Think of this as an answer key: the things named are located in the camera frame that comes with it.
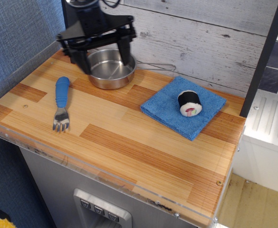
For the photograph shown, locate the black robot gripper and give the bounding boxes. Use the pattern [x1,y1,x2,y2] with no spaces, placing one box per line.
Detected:
[56,4,136,75]

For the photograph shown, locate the plush sushi roll toy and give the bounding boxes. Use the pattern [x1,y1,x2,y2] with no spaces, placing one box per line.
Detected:
[178,90,202,117]

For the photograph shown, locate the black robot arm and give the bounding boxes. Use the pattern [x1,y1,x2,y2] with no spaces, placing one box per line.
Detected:
[56,0,136,75]

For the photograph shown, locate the stainless steel pan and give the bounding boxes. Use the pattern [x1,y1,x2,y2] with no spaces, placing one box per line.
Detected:
[87,49,176,90]

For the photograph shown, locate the folded blue cloth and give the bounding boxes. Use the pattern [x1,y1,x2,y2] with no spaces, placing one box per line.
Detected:
[141,76,226,141]

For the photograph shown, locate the clear acrylic edge guard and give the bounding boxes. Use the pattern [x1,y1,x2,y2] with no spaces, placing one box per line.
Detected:
[0,125,218,228]

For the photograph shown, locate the silver dispenser button panel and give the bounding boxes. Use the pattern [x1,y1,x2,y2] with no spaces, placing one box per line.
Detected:
[73,188,133,228]

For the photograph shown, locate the white ribbed cabinet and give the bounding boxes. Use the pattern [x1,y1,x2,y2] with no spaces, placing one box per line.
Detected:
[233,90,278,191]

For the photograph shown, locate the yellow object at corner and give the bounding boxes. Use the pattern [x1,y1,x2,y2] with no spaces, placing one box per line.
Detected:
[0,219,16,228]

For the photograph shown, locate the dark left upright post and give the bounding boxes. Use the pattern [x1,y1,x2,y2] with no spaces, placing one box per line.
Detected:
[60,0,82,36]

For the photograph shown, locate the dark upright post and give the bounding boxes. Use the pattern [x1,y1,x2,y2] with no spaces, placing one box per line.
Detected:
[240,6,278,117]
[60,0,82,36]

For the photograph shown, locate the blue handled metal fork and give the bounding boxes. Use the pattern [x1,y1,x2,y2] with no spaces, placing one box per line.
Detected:
[53,76,70,132]

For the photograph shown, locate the dark right upright post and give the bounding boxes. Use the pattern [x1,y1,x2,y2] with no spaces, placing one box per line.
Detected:
[240,6,278,117]

